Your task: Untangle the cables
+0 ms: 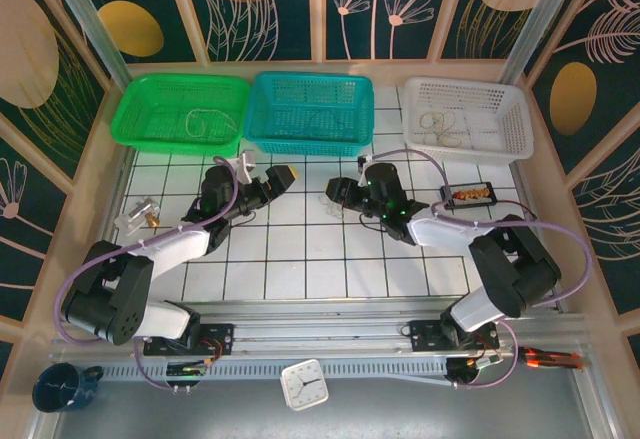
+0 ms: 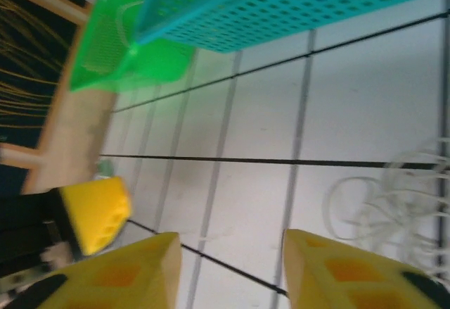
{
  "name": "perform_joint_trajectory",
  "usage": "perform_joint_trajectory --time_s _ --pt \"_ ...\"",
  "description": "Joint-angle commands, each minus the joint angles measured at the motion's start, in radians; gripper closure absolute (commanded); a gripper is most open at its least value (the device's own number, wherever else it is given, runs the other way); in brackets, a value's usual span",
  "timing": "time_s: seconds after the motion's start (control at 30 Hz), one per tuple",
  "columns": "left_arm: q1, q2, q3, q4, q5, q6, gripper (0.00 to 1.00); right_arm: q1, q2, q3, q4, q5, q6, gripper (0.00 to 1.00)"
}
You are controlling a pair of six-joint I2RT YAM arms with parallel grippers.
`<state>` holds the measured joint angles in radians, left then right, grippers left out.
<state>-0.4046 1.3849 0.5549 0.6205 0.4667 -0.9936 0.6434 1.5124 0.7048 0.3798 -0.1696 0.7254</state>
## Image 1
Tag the green plastic basket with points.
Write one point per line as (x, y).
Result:
(165, 129)

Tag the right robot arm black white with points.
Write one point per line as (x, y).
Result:
(515, 269)

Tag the aluminium frame post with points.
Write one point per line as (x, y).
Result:
(540, 24)
(90, 24)

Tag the white plastic basket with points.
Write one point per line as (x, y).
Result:
(495, 124)

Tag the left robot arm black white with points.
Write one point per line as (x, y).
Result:
(105, 299)

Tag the aluminium rail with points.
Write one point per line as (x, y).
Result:
(325, 339)

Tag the white square clock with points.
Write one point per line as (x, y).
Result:
(304, 384)

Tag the clear acrylic block brass fitting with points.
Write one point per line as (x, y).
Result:
(136, 214)

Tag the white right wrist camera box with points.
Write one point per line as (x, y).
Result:
(363, 165)

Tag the orange black pliers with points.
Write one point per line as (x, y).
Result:
(550, 357)

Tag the dark blue mug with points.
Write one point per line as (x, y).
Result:
(57, 389)

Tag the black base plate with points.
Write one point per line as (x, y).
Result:
(425, 336)
(220, 339)

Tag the black device with red pattern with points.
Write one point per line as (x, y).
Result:
(470, 195)

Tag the teal plastic basket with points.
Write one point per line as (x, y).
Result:
(290, 124)

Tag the small circuit board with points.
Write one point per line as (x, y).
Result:
(187, 371)
(487, 361)

